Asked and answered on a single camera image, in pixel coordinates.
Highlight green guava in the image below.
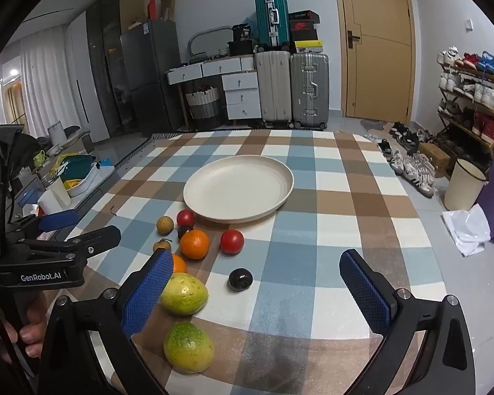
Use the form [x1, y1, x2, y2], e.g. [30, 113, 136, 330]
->
[163, 322, 215, 375]

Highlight white drawer unit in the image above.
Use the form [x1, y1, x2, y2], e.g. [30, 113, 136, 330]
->
[221, 72, 262, 121]

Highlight white woven basket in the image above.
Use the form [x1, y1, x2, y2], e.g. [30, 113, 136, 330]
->
[185, 86, 222, 129]

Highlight silver suitcase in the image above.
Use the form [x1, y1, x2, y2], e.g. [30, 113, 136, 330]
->
[290, 51, 330, 130]

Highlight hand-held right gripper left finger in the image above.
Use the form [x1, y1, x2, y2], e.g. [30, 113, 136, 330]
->
[38, 250, 174, 395]

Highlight wooden door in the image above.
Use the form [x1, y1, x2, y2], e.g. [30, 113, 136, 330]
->
[331, 0, 416, 126]

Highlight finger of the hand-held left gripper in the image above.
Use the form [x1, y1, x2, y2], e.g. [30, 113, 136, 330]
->
[15, 225, 122, 264]
[4, 209, 80, 244]

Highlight white dressing table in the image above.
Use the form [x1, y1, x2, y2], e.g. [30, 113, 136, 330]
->
[167, 55, 258, 87]

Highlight oval mirror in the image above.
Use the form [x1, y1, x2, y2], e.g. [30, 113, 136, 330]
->
[188, 26, 235, 60]

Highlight teal suitcase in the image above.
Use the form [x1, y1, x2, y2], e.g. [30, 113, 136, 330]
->
[254, 0, 291, 50]

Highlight white curtain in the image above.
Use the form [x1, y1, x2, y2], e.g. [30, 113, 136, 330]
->
[18, 29, 85, 132]

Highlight pile of sneakers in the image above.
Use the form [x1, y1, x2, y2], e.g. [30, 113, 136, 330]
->
[362, 121, 437, 199]

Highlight beige suitcase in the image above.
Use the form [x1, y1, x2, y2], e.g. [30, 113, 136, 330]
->
[255, 47, 292, 129]

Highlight brown cardboard box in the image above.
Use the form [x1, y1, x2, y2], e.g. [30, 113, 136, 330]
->
[418, 142, 451, 178]

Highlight white plastic bag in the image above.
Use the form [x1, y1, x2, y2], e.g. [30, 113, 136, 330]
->
[442, 205, 491, 258]

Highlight black printed bag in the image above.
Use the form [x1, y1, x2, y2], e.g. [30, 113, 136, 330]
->
[233, 24, 254, 44]

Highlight cream round plate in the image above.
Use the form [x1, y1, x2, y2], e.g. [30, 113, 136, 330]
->
[183, 155, 294, 224]

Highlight dark glass cabinet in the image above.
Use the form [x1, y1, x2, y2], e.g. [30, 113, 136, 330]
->
[86, 0, 145, 132]

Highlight grey refrigerator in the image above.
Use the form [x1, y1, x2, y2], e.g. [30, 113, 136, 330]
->
[120, 20, 186, 134]

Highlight green white bag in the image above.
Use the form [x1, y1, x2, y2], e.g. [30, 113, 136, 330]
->
[60, 154, 98, 198]

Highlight black storage box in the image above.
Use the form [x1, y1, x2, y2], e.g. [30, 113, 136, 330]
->
[228, 40, 256, 56]

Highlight yellow black shoe box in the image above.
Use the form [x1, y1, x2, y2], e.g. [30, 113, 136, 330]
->
[293, 40, 324, 54]

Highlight yellow guava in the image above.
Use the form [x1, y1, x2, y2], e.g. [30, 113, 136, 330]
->
[158, 273, 210, 317]

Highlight shoe rack with shoes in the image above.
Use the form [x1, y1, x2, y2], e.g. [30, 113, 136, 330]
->
[437, 47, 494, 149]

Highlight cream trash bin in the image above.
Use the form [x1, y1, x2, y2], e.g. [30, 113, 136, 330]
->
[444, 157, 488, 211]

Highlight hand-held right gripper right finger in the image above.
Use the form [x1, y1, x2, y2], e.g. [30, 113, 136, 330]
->
[339, 249, 476, 395]

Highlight person's left hand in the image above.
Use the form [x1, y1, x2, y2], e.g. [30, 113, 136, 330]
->
[0, 295, 49, 363]

